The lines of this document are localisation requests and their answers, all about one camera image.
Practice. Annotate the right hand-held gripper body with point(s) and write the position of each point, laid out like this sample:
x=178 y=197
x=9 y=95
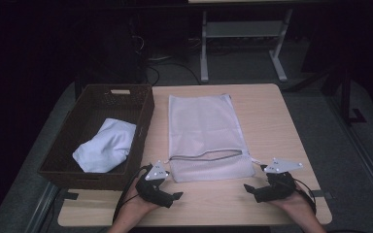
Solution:
x=277 y=187

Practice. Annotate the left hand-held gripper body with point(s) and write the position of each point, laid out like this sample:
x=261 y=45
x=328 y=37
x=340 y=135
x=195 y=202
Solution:
x=153 y=191

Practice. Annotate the white cloth garment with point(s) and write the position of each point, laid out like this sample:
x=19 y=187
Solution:
x=105 y=145

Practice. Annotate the white mesh laundry bag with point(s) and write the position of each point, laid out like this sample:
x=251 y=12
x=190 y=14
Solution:
x=204 y=129

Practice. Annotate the brown woven basket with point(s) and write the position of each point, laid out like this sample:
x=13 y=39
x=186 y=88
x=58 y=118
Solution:
x=94 y=145

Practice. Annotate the person's right hand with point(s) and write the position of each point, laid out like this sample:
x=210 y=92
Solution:
x=293 y=204

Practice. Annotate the person's left hand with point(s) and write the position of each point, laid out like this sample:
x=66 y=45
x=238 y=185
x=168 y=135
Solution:
x=136 y=205

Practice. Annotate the black tape strip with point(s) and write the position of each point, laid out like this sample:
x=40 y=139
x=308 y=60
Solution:
x=320 y=194
x=72 y=195

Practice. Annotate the black metal stand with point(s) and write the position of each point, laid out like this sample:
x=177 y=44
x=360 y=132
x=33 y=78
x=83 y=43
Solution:
x=346 y=97

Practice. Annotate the aluminium floor rail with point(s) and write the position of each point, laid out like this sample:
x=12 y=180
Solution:
x=42 y=207
x=366 y=155

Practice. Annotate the white metal table frame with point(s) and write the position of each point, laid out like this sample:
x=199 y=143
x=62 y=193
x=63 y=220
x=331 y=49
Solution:
x=243 y=29

